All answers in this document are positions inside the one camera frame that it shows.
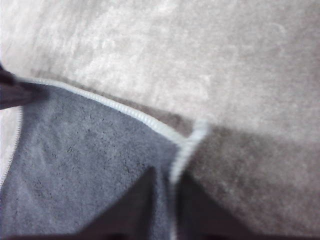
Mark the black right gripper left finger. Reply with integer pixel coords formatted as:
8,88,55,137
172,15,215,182
83,166,164,240

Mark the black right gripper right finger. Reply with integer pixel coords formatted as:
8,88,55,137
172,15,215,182
174,172,252,240

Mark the grey table cloth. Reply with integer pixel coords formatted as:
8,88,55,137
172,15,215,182
0,0,320,240

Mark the purple towel with grey hem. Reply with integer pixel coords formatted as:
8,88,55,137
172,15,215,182
0,76,214,240

